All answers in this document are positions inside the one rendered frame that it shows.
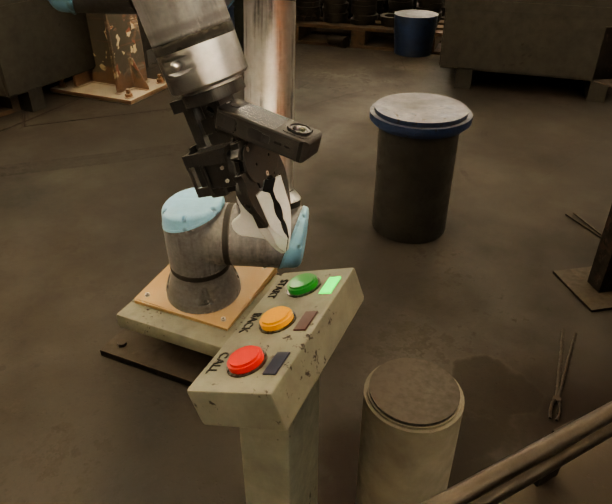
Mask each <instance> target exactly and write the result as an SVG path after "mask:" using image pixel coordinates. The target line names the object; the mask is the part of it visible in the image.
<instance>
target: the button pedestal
mask: <svg viewBox="0 0 612 504"><path fill-rule="evenodd" d="M304 273H311V274H314V275H316V276H317V279H318V285H317V286H316V287H315V288H314V289H312V290H311V291H309V292H307V293H304V294H300V295H292V294H290V293H289V292H288V289H287V284H288V283H289V281H290V280H291V279H292V278H294V277H295V276H297V275H300V274H304ZM330 277H341V279H340V280H339V282H338V283H337V285H336V286H335V287H334V289H333V290H332V292H331V293H327V294H319V292H320V290H321V289H322V288H323V286H324V285H325V283H326V282H327V280H328V279H329V278H330ZM363 300H364V296H363V293H362V290H361V286H360V283H359V280H358V277H357V274H356V271H355V269H354V268H340V269H328V270H315V271H303V272H290V273H283V274H282V275H281V276H280V278H279V279H278V280H277V281H276V282H275V284H274V285H273V286H272V287H271V289H270V290H269V291H268V292H267V293H266V295H265V296H264V297H263V298H262V299H261V301H260V302H259V303H258V304H257V305H256V307H255V308H254V309H253V310H252V312H251V313H250V314H249V315H248V316H247V318H246V319H245V320H244V321H243V322H242V324H241V325H240V326H239V327H238V328H237V330H236V331H235V332H234V333H233V335H232V336H231V337H230V338H229V339H228V341H227V342H226V343H225V344H224V345H223V347H222V348H221V349H220V350H219V351H218V353H217V354H216V355H215V356H214V358H213V359H212V360H211V361H210V362H209V364H208V365H207V366H206V367H205V368H204V370H203V371H202V372H201V373H200V375H199V376H198V377H197V378H196V379H195V381H194V382H193V383H192V384H191V385H190V387H189V388H188V389H187V393H188V395H189V397H190V399H191V401H192V403H193V405H194V407H195V409H196V411H197V413H198V415H199V416H200V418H201V420H202V422H203V423H204V424H205V425H217V426H229V427H240V438H241V449H242V460H243V472H244V483H245V494H246V504H317V495H318V437H319V379H320V374H321V372H322V371H323V369H324V367H325V365H326V364H327V362H328V360H329V359H330V357H331V355H332V353H333V352H334V350H335V348H336V347H337V345H338V343H339V341H340V340H341V338H342V336H343V335H344V333H345V331H346V329H347V328H348V326H349V324H350V322H351V321H352V319H353V317H354V316H355V314H356V312H357V310H358V309H359V307H360V305H361V304H362V302H363ZM278 306H285V307H288V308H290V309H291V310H292V312H293V315H294V317H293V319H292V321H291V322H290V323H289V324H288V325H286V326H285V327H283V328H281V329H278V330H275V331H265V330H263V329H262V328H261V325H260V323H259V321H260V318H261V317H262V315H263V314H264V313H265V312H266V311H268V310H270V309H272V308H274V307H278ZM306 311H318V313H317V314H316V316H315V317H314V319H313V320H312V322H311V323H310V325H309V326H308V328H307V329H306V330H305V331H293V329H294V328H295V326H296V325H297V323H298V322H299V320H300V319H301V318H302V316H303V315H304V313H305V312H306ZM250 345H253V346H258V347H260V348H261V349H262V351H263V354H264V359H263V361H262V363H261V364H260V365H259V366H258V367H257V368H255V369H254V370H252V371H250V372H247V373H244V374H233V373H231V372H230V371H229V369H228V367H227V361H228V359H229V357H230V355H231V354H232V353H233V352H235V351H236V350H238V349H239V348H242V347H244V346H250ZM277 352H290V355H289V356H288V358H287V359H286V360H285V362H284V363H283V365H282V366H281V368H280V369H279V371H278V372H277V374H276V375H263V374H262V373H263V372H264V370H265V369H266V367H267V366H268V365H269V363H270V362H271V360H272V359H273V358H274V356H275V355H276V353H277Z"/></svg>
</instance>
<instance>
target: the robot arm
mask: <svg viewBox="0 0 612 504"><path fill-rule="evenodd" d="M48 1H49V3H50V4H51V5H52V6H53V7H54V8H55V9H56V10H58V11H60V12H66V13H72V14H74V15H76V14H77V13H101V14H138V16H139V19H140V21H141V24H142V26H143V28H144V31H145V33H146V36H147V38H148V40H149V43H150V45H151V48H152V47H153V48H152V50H153V52H154V54H155V57H156V59H157V61H158V64H159V66H160V69H161V71H162V73H163V76H164V78H165V81H166V83H167V86H168V88H169V90H170V93H171V95H173V96H180V95H183V96H182V97H181V99H179V100H175V101H172V102H170V103H169V104H170V106H171V109H172V111H173V113H174V115H175V114H178V113H182V112H183V113H184V116H185V118H186V121H187V123H188V126H189V128H190V130H191V133H192V135H193V138H194V140H195V143H196V144H195V145H193V146H192V147H190V148H189V153H187V154H186V155H184V156H183V157H181V158H182V160H183V162H184V165H185V167H186V169H187V172H188V174H189V176H190V179H191V181H192V183H193V186H194V188H189V189H185V190H182V191H180V192H178V193H176V194H174V195H173V196H172V197H170V198H169V199H168V200H167V201H166V202H165V203H164V205H163V207H162V212H161V214H162V228H163V232H164V237H165V243H166V248H167V253H168V259H169V264H170V273H169V276H168V280H167V284H166V292H167V298H168V300H169V302H170V303H171V305H172V306H173V307H175V308H176V309H178V310H180V311H182V312H185V313H189V314H208V313H213V312H217V311H219V310H222V309H224V308H226V307H227V306H229V305H230V304H232V303H233V302H234V301H235V300H236V299H237V297H238V296H239V294H240V291H241V282H240V277H239V274H238V272H237V271H236V269H235V267H234V266H252V267H270V268H279V269H281V268H295V267H298V266H299V265H300V264H301V262H302V259H303V254H304V249H305V242H306V235H307V227H308V218H309V208H308V207H306V206H301V196H300V195H299V194H298V193H297V192H296V191H295V190H294V189H293V161H296V162H298V163H302V162H304V161H306V160H307V159H309V158H310V157H312V156H313V155H314V154H316V153H317V152H318V150H319V145H320V141H321V137H322V132H321V131H319V130H317V129H314V128H312V127H309V126H308V125H305V124H302V123H299V122H297V121H294V80H295V24H296V0H243V9H244V54H243V51H242V48H241V45H240V42H239V40H238V37H237V34H236V31H235V30H234V26H233V23H232V20H230V19H231V17H230V14H229V12H228V8H229V7H230V6H231V5H232V3H233V2H234V0H48ZM243 72H244V80H243V77H242V75H239V74H241V73H243ZM242 89H244V100H241V99H238V98H237V99H235V100H234V97H233V94H234V93H237V92H239V91H240V90H242ZM193 167H194V169H195V171H196V174H197V176H198V179H199V181H200V183H201V186H202V187H200V188H199V187H198V185H197V183H196V180H195V178H194V176H193V173H192V171H191V168H193ZM230 191H236V195H237V196H236V198H237V203H225V198H224V196H227V195H228V194H229V193H230ZM233 265H234V266H233Z"/></svg>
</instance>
